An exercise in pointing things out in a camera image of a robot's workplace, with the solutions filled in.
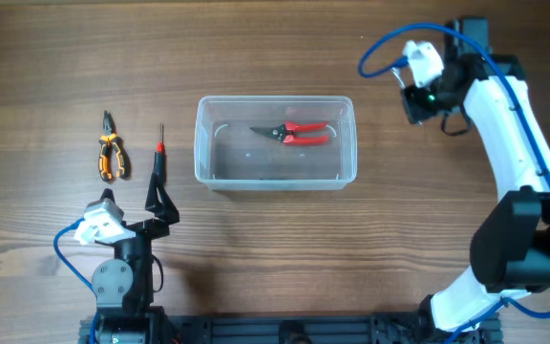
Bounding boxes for black red precision screwdriver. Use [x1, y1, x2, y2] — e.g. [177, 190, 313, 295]
[153, 123, 166, 184]

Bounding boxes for orange black pliers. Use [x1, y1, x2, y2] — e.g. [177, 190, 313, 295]
[97, 110, 131, 183]

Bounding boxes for red handled snips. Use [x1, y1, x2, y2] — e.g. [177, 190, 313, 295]
[250, 121, 329, 146]

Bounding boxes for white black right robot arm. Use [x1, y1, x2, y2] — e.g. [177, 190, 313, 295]
[399, 18, 550, 337]

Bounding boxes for clear plastic container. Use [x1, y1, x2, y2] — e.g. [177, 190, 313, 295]
[194, 96, 357, 191]

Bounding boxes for blue left cable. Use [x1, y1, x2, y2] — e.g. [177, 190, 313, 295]
[53, 218, 102, 344]

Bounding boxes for blue cable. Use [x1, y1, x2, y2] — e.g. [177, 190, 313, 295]
[357, 21, 550, 344]
[53, 218, 102, 344]

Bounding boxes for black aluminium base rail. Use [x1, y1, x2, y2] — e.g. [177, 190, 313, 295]
[77, 311, 503, 344]

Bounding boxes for blue right cable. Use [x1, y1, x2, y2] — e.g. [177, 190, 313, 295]
[357, 21, 550, 344]

